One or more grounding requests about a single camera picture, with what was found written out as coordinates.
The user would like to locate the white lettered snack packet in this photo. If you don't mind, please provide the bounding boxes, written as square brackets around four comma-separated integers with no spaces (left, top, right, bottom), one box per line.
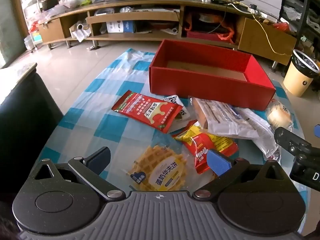
[164,94,192,130]

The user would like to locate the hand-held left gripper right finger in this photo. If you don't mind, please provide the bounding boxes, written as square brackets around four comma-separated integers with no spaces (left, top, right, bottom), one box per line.
[192,149,288,202]

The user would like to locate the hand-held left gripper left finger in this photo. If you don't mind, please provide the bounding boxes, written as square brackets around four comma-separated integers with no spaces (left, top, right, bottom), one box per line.
[30,146,125,202]

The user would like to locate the red plastic bag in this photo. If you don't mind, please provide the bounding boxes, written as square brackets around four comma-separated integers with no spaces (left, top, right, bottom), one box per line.
[272,22,290,32]

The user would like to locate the orange plastic bag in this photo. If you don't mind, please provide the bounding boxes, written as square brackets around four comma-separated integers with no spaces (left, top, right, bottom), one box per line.
[184,12,237,44]

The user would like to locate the crumpled white plastic bag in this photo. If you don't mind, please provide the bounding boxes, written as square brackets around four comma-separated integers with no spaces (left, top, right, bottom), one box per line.
[74,28,92,43]

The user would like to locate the waffle packet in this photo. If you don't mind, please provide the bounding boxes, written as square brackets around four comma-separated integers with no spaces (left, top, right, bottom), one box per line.
[124,140,193,193]

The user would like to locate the yellow cable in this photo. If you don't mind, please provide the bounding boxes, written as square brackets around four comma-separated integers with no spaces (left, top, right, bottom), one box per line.
[250,12,293,56]

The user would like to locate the red snack packet white figure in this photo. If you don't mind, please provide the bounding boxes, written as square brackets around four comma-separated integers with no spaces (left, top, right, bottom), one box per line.
[111,90,183,134]

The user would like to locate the small red snack packet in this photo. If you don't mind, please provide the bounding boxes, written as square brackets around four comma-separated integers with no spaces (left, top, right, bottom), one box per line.
[189,133,218,175]

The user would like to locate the dark furniture with pale top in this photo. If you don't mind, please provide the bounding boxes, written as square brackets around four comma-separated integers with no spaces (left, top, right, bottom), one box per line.
[0,62,64,198]

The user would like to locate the steamed bun packet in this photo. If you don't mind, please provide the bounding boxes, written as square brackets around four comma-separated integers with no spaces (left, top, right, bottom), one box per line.
[265,99,294,131]

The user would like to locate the yellow red snack packet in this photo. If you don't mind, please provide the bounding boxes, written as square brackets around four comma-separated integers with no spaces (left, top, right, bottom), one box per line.
[172,120,239,159]

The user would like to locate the blue white carton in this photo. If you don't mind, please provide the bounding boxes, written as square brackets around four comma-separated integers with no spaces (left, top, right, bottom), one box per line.
[106,20,137,34]

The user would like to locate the red cardboard box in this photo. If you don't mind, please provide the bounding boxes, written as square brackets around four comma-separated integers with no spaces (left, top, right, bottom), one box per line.
[149,39,276,111]

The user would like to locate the large clear bread packet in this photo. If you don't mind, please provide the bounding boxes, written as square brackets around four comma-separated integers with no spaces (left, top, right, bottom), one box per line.
[190,97,282,161]

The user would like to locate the wooden television stand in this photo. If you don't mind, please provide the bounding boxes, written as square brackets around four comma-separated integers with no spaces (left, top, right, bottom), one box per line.
[37,0,298,67]

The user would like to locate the black storage rack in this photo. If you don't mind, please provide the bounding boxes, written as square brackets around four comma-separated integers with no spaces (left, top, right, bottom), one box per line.
[279,0,320,78]

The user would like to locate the cream trash bin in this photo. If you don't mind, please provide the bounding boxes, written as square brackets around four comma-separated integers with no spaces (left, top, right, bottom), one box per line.
[283,49,320,98]

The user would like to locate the blue white checkered tablecloth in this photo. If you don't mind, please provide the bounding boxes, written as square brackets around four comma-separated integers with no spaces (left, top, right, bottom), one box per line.
[37,48,313,205]

